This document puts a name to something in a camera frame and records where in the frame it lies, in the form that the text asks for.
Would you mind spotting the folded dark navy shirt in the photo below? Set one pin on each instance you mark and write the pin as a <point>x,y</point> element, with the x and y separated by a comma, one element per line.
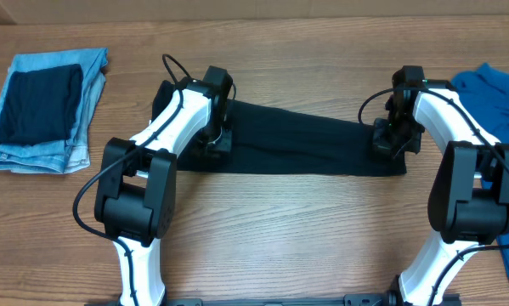
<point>40,106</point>

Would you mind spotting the black t-shirt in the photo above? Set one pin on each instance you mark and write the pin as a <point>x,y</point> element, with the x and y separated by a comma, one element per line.
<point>267,140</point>

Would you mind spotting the folded light blue jeans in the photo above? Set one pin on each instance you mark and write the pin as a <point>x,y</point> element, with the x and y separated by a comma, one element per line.
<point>61,156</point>

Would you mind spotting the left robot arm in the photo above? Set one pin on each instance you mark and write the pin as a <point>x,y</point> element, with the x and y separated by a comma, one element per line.
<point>136,194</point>

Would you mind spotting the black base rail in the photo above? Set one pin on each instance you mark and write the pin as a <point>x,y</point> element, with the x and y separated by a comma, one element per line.
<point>362,299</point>

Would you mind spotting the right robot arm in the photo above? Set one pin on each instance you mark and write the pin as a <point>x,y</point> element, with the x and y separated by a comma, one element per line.
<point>468,206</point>

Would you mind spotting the blue t-shirt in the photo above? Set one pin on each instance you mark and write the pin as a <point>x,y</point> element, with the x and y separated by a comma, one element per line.
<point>485,94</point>

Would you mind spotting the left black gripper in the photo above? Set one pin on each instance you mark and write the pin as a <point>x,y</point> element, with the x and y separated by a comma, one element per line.
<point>216,144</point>

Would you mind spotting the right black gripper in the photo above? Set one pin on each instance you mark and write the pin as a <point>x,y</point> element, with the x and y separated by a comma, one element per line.
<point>387,138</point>

